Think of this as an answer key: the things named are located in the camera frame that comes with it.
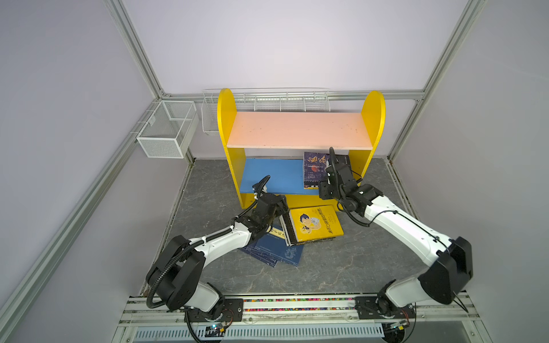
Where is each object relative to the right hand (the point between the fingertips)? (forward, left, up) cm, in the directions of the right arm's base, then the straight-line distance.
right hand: (328, 185), depth 82 cm
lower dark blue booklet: (-21, +25, -20) cm, 38 cm away
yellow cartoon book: (-9, +6, -17) cm, 20 cm away
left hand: (-3, +18, -8) cm, 20 cm away
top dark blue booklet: (-18, +20, -18) cm, 32 cm away
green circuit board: (-45, +41, -24) cm, 65 cm away
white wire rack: (+37, +19, +15) cm, 44 cm away
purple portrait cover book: (+11, +4, -3) cm, 12 cm away
